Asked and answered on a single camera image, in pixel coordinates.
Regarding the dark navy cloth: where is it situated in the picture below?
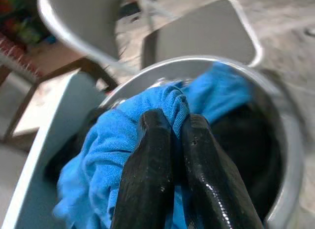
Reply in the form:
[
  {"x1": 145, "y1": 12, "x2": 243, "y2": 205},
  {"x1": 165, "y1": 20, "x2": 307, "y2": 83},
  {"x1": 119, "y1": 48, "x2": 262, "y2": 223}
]
[{"x1": 210, "y1": 100, "x2": 283, "y2": 215}]

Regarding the blue shirt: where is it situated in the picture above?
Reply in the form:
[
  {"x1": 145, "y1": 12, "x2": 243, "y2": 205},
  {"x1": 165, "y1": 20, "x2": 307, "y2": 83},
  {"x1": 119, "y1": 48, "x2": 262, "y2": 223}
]
[{"x1": 53, "y1": 62, "x2": 254, "y2": 229}]

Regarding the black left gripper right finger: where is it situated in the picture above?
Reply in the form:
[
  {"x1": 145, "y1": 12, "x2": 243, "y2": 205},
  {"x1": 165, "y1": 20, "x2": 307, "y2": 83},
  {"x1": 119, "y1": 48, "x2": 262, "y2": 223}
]
[{"x1": 180, "y1": 114, "x2": 266, "y2": 229}]

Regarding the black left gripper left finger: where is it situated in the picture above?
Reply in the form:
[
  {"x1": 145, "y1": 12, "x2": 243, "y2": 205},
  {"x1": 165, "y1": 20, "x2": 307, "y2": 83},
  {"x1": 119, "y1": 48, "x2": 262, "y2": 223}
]
[{"x1": 112, "y1": 109, "x2": 175, "y2": 229}]

